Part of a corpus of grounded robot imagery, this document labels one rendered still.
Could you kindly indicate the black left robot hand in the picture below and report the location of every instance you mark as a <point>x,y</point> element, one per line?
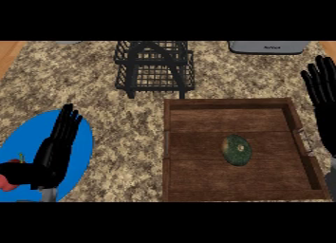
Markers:
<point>54,155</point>

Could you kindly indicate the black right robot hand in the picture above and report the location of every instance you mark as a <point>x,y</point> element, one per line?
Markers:
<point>330,104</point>

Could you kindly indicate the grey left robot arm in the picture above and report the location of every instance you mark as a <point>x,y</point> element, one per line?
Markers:
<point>49,194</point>

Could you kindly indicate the brown wooden tray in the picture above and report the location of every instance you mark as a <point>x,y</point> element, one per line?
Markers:
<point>241,152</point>

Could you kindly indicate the green round squash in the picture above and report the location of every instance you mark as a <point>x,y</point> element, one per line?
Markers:
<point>237,149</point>

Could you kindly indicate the blue oval placemat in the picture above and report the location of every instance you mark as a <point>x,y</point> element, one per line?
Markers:
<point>26,148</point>

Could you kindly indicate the red pepper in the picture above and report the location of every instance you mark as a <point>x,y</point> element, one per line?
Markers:
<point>5,183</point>

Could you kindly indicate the grey flat appliance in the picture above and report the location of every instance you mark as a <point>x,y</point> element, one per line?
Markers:
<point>269,47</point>

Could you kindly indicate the pale grey object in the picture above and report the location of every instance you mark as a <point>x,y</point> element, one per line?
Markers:
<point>69,42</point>

